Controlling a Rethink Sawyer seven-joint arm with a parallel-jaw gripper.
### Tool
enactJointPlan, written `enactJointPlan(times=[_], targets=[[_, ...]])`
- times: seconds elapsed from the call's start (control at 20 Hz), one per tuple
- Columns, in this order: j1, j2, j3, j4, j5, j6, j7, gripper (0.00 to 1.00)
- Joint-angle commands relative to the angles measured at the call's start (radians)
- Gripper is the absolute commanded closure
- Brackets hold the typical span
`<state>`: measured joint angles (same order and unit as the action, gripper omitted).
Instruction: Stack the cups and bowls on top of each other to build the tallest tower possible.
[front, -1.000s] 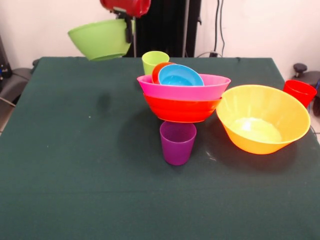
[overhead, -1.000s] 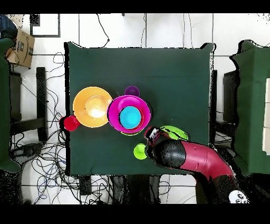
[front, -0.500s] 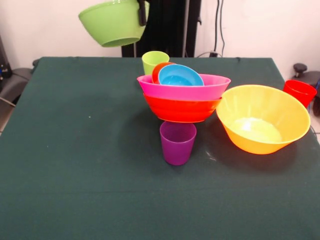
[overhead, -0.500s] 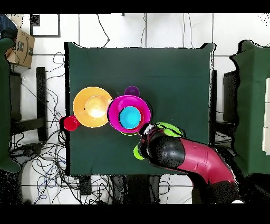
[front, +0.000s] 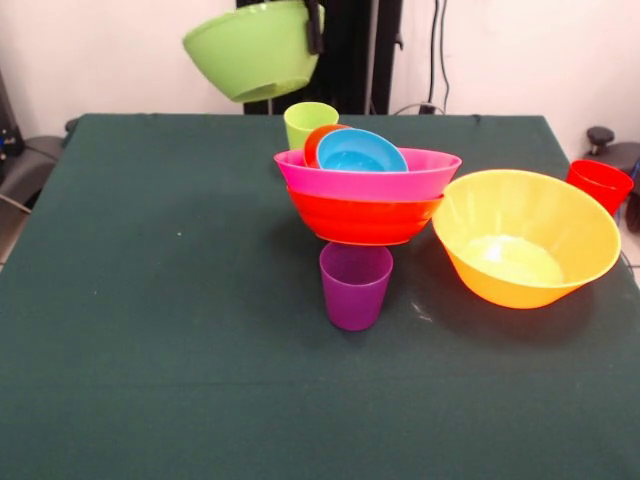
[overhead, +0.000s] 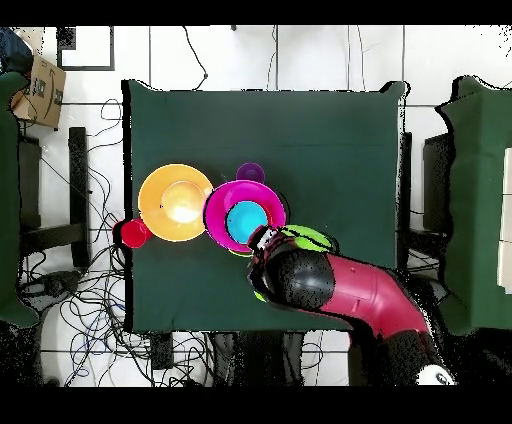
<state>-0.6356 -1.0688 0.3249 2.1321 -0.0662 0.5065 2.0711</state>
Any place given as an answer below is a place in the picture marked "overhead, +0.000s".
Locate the small blue bowl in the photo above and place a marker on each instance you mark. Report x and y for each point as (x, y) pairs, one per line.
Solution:
(244, 220)

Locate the green bowl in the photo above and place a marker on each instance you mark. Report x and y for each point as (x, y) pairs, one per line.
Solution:
(240, 252)
(304, 234)

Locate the large pink bowl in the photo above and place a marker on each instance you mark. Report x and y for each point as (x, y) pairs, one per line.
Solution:
(218, 216)

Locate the large orange bowl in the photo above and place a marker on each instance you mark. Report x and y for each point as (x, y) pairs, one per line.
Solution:
(168, 204)

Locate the red cup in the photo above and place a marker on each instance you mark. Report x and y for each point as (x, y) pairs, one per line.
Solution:
(135, 234)

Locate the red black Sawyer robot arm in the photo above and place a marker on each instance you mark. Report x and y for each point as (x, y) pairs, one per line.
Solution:
(360, 292)

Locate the green cup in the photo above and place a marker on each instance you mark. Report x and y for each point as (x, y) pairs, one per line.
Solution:
(259, 296)

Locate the purple cup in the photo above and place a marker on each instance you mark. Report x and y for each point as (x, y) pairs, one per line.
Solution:
(250, 172)

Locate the dark green tablecloth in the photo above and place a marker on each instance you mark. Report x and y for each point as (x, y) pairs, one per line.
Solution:
(260, 120)

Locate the black cabinet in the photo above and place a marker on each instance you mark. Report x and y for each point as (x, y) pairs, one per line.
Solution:
(436, 188)

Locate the black metal stand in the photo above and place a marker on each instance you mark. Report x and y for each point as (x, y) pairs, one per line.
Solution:
(78, 180)

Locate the green cloth covered table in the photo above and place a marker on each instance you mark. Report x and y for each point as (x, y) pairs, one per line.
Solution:
(476, 200)
(8, 180)

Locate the cardboard box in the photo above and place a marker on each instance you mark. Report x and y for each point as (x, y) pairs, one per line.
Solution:
(40, 92)

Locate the dark blue bag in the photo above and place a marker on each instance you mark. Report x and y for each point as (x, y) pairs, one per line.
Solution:
(12, 52)

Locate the grey pedestal leg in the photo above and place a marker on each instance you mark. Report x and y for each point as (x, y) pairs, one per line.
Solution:
(52, 284)

